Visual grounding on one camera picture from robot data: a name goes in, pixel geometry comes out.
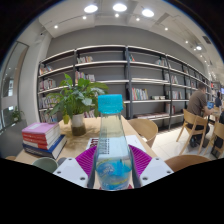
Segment clear bottle with blue cap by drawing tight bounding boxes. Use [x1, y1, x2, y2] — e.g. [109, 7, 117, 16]
[94, 94, 134, 192]

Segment slatted wooden chairs group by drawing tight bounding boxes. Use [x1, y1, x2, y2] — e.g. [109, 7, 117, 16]
[175, 109, 224, 160]

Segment small ledge plant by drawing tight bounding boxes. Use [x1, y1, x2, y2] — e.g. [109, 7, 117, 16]
[9, 106, 24, 124]

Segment person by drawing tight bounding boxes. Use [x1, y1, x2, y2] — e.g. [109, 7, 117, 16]
[184, 82, 212, 148]

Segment pink book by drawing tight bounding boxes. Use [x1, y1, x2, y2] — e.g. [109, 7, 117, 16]
[21, 122, 61, 136]

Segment red book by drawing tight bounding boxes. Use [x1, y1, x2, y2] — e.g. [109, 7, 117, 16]
[22, 133, 63, 150]
[21, 128, 62, 143]

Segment dark blue book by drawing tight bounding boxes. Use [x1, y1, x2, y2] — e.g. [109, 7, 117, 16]
[22, 134, 68, 160]

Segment green patterned ceramic cup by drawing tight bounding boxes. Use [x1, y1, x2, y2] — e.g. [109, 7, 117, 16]
[32, 156, 59, 174]

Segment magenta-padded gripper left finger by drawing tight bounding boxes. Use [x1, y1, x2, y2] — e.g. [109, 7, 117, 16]
[53, 145, 98, 190]

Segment round-backed wooden chair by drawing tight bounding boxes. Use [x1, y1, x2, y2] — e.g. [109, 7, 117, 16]
[128, 118, 159, 149]
[164, 154, 211, 173]

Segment green potted plant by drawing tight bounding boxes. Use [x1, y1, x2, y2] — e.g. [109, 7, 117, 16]
[46, 73, 110, 137]

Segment ceiling lights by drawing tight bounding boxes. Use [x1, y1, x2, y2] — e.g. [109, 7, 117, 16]
[53, 3, 204, 52]

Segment grey bookshelf unit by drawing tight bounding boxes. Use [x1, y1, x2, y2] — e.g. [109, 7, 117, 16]
[36, 44, 214, 129]

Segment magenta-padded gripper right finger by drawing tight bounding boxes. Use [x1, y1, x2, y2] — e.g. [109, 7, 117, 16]
[129, 144, 174, 189]

